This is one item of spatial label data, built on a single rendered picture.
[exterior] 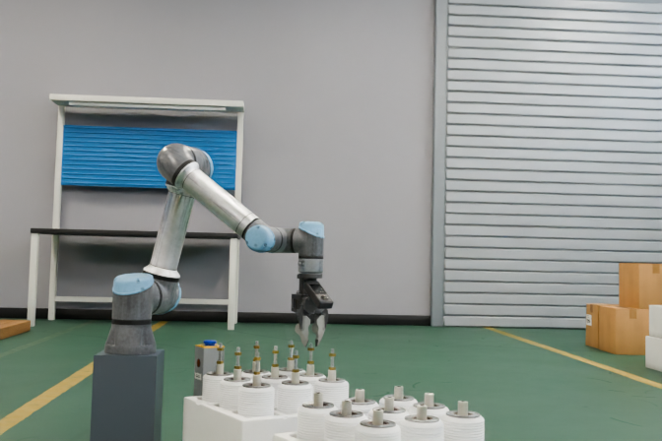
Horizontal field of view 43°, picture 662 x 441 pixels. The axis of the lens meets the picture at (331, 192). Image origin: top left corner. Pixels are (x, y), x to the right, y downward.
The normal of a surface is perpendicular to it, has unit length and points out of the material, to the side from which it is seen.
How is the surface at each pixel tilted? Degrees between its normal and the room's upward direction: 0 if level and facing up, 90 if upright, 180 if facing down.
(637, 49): 90
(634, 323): 90
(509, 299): 90
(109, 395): 90
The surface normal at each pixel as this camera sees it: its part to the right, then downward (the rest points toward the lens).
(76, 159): 0.07, -0.07
